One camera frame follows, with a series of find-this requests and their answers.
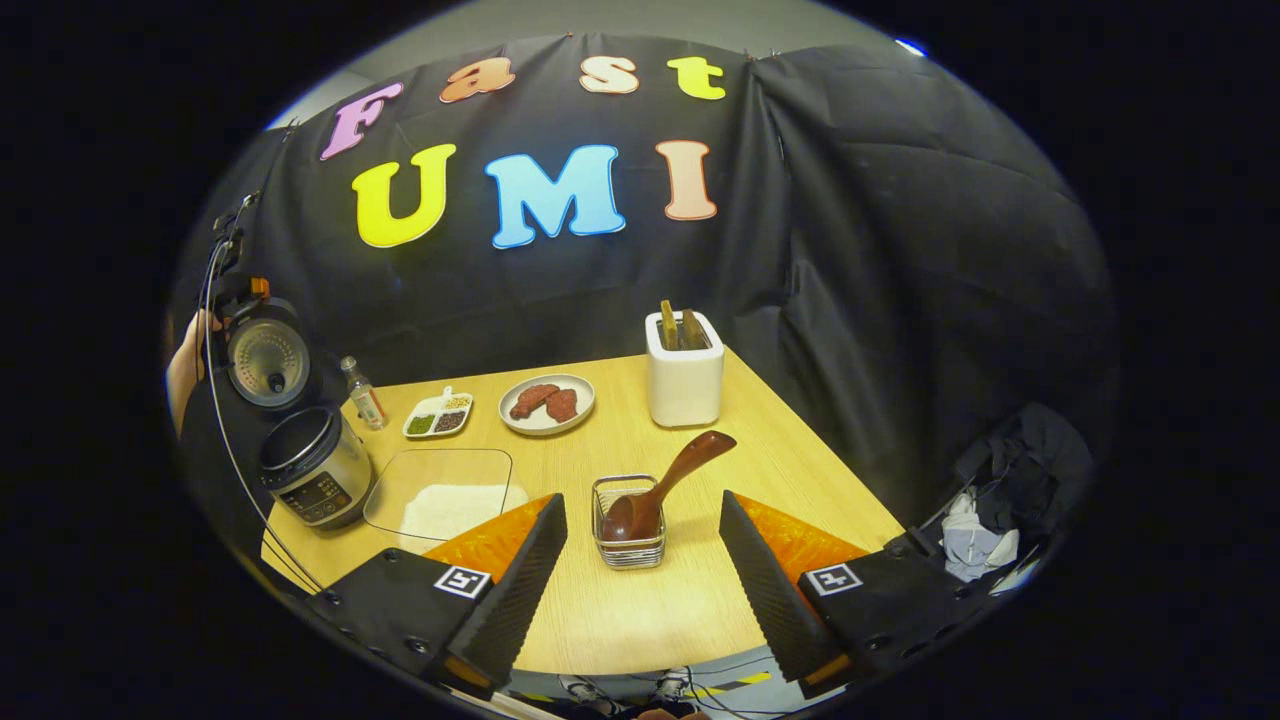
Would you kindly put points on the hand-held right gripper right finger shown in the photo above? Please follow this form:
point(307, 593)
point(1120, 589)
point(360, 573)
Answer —
point(770, 595)

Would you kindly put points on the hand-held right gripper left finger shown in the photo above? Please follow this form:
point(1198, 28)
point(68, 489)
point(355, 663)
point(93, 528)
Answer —
point(520, 585)

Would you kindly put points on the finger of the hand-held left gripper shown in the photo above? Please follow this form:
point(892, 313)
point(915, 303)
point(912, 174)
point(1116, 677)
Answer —
point(260, 288)

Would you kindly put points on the dark wooden spoon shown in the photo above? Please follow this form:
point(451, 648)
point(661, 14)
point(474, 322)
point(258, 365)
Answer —
point(640, 510)

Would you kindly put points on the grey silver rice cooker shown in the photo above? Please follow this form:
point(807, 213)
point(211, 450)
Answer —
point(320, 480)

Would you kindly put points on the yellow black floor tape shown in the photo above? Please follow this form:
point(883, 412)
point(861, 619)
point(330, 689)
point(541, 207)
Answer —
point(735, 682)

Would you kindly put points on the person's shoe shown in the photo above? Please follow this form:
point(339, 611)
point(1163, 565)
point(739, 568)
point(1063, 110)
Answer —
point(590, 692)
point(675, 685)

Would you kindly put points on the clear glass tray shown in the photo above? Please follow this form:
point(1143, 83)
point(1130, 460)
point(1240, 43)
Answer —
point(430, 465)

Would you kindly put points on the small clear glass bottle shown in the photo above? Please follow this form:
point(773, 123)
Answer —
point(365, 400)

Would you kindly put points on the white round plate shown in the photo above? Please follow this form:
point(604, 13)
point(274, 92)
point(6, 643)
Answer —
point(545, 428)

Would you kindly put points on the red brown meat piece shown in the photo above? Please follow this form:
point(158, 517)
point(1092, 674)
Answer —
point(562, 405)
point(532, 400)

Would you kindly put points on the white divided bean dish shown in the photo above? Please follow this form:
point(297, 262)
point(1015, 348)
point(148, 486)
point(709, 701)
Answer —
point(430, 408)

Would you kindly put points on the grey white cloth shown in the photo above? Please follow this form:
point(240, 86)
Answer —
point(975, 545)

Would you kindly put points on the white toaster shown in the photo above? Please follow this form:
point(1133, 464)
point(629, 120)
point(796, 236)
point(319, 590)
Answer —
point(685, 390)

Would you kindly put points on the brown toast slice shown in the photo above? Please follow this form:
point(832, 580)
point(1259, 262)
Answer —
point(695, 330)
point(668, 325)

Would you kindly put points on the dark cloth pile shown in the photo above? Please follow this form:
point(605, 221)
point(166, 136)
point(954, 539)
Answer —
point(1040, 450)

